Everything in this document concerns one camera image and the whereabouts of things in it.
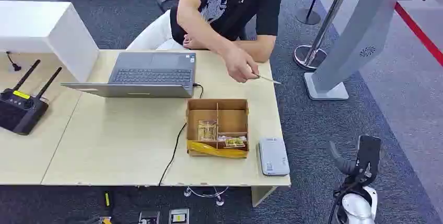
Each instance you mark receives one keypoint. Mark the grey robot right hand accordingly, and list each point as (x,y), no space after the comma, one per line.
(368,155)

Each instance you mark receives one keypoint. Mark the person's right hand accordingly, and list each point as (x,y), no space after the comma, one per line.
(240,65)

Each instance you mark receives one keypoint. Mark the person's left hand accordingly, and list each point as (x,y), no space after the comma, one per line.
(192,43)

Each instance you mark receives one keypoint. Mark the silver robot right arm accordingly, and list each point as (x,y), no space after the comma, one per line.
(358,207)

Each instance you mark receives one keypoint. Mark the grey laptop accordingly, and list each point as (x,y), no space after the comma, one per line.
(152,75)

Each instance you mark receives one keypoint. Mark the wooden card box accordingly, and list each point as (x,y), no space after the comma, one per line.
(230,117)

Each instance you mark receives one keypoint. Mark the person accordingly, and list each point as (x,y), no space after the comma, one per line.
(235,4)

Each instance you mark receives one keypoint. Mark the tall printed card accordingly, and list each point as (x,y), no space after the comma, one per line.
(207,130)

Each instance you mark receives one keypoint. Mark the wide printed card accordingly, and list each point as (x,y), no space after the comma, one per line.
(233,142)

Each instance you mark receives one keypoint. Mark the grey card reader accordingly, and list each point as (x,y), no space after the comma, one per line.
(273,156)

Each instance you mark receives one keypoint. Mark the pale desk leg panel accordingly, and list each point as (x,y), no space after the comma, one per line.
(261,194)

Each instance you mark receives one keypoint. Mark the grey kiosk stand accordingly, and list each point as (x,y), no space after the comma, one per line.
(356,39)

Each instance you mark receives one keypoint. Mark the red barrier belt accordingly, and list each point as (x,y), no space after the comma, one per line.
(418,32)

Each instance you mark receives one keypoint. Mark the grey floor socket box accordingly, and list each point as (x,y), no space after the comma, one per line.
(179,216)
(149,217)

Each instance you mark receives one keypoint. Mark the small black plug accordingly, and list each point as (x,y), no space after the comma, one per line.
(14,66)

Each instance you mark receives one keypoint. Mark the black and yellow tool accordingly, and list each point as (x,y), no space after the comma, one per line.
(107,201)

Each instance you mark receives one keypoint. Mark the black router with antennas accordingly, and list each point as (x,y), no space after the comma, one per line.
(20,111)

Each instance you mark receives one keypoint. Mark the chrome stanchion post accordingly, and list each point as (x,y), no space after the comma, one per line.
(311,56)

